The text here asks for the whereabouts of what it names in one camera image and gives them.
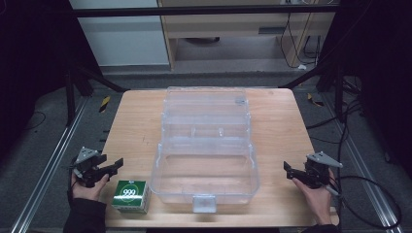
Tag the white cabinet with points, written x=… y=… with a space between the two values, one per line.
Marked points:
x=123 y=39

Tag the black horizontal metal bar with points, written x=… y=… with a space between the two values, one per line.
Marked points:
x=200 y=11

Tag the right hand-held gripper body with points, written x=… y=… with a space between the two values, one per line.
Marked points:
x=315 y=171

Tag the yellow and black tape strip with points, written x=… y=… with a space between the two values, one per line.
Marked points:
x=315 y=101
x=104 y=104

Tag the person's right hand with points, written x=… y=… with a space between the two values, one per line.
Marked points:
x=315 y=199

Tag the aluminium floor rail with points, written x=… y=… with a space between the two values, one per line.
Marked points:
x=48 y=165
x=362 y=165

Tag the person's left hand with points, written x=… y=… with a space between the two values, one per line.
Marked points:
x=87 y=191

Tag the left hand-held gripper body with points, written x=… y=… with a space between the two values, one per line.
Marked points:
x=86 y=166

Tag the green and white carton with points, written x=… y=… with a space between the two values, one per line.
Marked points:
x=129 y=195

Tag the white plug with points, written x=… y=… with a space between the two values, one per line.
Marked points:
x=302 y=67

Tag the clear plastic storage box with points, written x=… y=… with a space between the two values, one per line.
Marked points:
x=205 y=155

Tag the black metal stand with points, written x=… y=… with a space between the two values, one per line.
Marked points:
x=338 y=93
x=69 y=97

